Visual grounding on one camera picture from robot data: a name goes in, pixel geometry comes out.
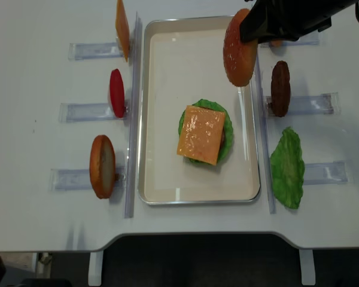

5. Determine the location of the red tomato slice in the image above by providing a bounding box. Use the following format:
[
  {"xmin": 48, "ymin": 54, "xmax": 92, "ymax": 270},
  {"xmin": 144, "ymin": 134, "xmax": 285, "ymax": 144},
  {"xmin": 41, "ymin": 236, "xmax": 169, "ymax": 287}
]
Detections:
[{"xmin": 109, "ymin": 69, "xmax": 126, "ymax": 118}]

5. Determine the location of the clear holder middle left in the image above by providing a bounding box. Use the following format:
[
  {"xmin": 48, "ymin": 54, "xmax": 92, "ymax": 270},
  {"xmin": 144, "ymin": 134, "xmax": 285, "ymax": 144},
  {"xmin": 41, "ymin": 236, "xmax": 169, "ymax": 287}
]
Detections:
[{"xmin": 59, "ymin": 102, "xmax": 129, "ymax": 123}]

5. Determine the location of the upright green lettuce leaf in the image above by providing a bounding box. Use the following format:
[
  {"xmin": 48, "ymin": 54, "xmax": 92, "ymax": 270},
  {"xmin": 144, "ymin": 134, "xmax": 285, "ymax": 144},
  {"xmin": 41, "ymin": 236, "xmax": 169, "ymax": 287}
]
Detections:
[{"xmin": 270, "ymin": 127, "xmax": 305, "ymax": 209}]

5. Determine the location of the clear holder top left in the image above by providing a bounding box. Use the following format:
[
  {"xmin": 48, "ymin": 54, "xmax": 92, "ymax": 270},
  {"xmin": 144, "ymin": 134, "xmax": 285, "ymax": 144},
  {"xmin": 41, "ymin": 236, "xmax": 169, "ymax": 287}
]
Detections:
[{"xmin": 68, "ymin": 42, "xmax": 124, "ymax": 60}]

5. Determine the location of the clear holder middle right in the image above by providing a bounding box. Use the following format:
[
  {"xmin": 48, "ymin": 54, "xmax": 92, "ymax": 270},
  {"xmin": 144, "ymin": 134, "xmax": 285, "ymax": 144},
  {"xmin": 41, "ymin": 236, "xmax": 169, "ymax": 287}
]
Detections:
[{"xmin": 264, "ymin": 92, "xmax": 342, "ymax": 117}]

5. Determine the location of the upright orange cheese slice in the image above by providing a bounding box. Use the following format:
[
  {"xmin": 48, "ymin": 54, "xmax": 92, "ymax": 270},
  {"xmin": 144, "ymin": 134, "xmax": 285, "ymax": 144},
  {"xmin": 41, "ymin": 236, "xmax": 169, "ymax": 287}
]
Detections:
[{"xmin": 115, "ymin": 0, "xmax": 130, "ymax": 62}]

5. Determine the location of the bottom bun slice left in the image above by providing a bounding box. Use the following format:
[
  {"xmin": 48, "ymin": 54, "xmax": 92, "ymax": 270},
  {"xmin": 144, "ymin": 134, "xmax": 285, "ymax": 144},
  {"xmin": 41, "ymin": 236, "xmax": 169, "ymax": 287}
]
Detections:
[{"xmin": 89, "ymin": 135, "xmax": 115, "ymax": 199}]

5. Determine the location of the clear holder bottom left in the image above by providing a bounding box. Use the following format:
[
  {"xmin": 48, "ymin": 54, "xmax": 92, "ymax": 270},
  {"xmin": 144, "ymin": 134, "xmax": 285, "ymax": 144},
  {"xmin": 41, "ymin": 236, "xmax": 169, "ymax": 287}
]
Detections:
[{"xmin": 48, "ymin": 167, "xmax": 126, "ymax": 192}]

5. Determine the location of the clear left rail strip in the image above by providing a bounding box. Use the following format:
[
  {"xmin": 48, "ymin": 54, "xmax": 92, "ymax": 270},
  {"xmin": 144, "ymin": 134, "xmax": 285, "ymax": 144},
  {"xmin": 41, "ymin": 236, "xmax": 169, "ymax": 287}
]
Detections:
[{"xmin": 124, "ymin": 13, "xmax": 142, "ymax": 219}]

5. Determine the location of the clear holder bottom right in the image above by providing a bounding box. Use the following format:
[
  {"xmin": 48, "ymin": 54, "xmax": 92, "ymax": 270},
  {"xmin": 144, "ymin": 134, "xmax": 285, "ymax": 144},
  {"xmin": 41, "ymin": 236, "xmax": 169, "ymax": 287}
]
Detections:
[{"xmin": 304, "ymin": 160, "xmax": 354, "ymax": 185}]

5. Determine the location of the white metal serving tray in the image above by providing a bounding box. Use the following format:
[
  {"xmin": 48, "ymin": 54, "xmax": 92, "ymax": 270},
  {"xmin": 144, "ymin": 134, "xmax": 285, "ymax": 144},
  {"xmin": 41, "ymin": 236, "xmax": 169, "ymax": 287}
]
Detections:
[{"xmin": 138, "ymin": 16, "xmax": 260, "ymax": 205}]

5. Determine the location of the clear rail strip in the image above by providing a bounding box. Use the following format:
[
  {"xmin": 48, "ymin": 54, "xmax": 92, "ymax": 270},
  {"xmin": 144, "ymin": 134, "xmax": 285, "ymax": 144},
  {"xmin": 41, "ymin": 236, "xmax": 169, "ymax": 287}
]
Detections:
[
  {"xmin": 124, "ymin": 13, "xmax": 142, "ymax": 219},
  {"xmin": 254, "ymin": 52, "xmax": 276, "ymax": 215}
]

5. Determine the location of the green lettuce under cheese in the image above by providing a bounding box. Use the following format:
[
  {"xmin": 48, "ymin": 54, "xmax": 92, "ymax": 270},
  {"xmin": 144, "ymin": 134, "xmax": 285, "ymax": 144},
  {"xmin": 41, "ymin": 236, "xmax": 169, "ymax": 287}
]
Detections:
[{"xmin": 178, "ymin": 99, "xmax": 234, "ymax": 165}]

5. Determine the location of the white table leg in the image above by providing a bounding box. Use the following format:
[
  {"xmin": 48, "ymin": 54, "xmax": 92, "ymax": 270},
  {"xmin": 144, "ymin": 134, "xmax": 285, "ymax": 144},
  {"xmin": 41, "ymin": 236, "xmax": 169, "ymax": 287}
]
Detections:
[
  {"xmin": 88, "ymin": 251, "xmax": 104, "ymax": 286},
  {"xmin": 299, "ymin": 249, "xmax": 316, "ymax": 286}
]

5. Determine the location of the brown patty under cheese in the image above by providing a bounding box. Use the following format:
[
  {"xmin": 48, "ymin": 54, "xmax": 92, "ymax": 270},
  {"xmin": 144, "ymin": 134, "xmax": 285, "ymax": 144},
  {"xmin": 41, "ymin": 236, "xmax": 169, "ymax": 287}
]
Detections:
[{"xmin": 220, "ymin": 129, "xmax": 226, "ymax": 150}]

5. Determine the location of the sesame top bun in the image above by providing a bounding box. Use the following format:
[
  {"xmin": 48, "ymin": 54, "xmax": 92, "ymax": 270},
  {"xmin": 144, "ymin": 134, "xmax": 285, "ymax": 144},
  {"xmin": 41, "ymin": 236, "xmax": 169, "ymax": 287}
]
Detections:
[{"xmin": 223, "ymin": 8, "xmax": 258, "ymax": 87}]

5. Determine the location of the clear right rail strip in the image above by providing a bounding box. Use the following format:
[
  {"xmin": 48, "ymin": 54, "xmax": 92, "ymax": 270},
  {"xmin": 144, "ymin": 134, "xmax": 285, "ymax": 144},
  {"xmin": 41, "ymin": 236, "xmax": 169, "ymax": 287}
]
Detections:
[{"xmin": 254, "ymin": 52, "xmax": 276, "ymax": 215}]

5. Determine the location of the upright brown meat patty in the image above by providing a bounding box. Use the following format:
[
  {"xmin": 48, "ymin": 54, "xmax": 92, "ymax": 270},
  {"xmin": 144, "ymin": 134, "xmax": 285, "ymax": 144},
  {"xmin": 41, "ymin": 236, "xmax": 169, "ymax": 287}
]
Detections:
[{"xmin": 271, "ymin": 60, "xmax": 291, "ymax": 117}]

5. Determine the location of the white table leg left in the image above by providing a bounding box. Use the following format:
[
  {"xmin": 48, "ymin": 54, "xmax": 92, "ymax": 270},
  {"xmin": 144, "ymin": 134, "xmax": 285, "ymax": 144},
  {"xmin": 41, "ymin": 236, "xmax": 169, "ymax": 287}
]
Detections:
[{"xmin": 88, "ymin": 251, "xmax": 104, "ymax": 286}]

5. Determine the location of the white table leg right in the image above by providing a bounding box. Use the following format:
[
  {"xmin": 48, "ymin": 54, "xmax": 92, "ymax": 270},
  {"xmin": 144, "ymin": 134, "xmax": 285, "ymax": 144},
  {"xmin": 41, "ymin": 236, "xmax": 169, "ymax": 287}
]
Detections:
[{"xmin": 299, "ymin": 249, "xmax": 316, "ymax": 286}]

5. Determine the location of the sesame bun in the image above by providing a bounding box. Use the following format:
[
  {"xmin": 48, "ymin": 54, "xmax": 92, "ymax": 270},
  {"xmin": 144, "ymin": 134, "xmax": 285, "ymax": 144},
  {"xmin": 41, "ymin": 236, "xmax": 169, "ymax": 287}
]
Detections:
[
  {"xmin": 223, "ymin": 8, "xmax": 258, "ymax": 87},
  {"xmin": 270, "ymin": 40, "xmax": 282, "ymax": 48}
]

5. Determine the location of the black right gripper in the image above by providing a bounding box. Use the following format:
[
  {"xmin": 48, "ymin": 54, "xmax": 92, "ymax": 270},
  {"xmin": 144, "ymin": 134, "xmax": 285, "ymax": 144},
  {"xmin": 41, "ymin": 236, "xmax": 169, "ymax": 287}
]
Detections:
[{"xmin": 239, "ymin": 0, "xmax": 358, "ymax": 44}]

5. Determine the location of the orange cheese slice on burger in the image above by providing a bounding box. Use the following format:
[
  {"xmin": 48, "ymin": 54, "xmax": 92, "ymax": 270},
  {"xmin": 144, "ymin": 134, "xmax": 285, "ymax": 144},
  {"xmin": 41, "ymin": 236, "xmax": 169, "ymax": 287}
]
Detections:
[{"xmin": 177, "ymin": 105, "xmax": 226, "ymax": 166}]

